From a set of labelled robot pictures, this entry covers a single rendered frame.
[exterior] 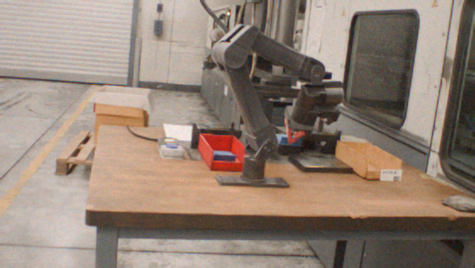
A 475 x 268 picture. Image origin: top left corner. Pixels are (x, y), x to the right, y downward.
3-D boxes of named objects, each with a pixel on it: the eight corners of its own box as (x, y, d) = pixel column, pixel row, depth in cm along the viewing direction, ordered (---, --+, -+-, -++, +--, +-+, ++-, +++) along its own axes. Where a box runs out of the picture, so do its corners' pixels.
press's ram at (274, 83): (248, 103, 179) (258, 14, 174) (232, 93, 204) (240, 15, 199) (298, 107, 184) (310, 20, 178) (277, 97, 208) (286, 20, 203)
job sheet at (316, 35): (307, 50, 359) (313, 0, 353) (309, 50, 360) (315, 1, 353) (319, 52, 335) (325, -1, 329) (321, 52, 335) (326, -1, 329)
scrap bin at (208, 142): (209, 170, 157) (212, 151, 156) (198, 151, 181) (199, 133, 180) (249, 172, 160) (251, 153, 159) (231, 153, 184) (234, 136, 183)
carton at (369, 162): (364, 182, 166) (368, 158, 164) (333, 162, 189) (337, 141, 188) (399, 183, 169) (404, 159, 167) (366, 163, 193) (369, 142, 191)
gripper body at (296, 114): (304, 112, 162) (312, 93, 157) (312, 135, 154) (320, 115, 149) (284, 109, 160) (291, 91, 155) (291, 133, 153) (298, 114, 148)
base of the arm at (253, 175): (217, 150, 148) (221, 157, 142) (285, 153, 153) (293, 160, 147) (215, 178, 150) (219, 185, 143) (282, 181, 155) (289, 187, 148)
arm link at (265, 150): (262, 131, 152) (244, 131, 150) (276, 138, 144) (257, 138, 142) (259, 153, 153) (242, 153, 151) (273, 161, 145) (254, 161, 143)
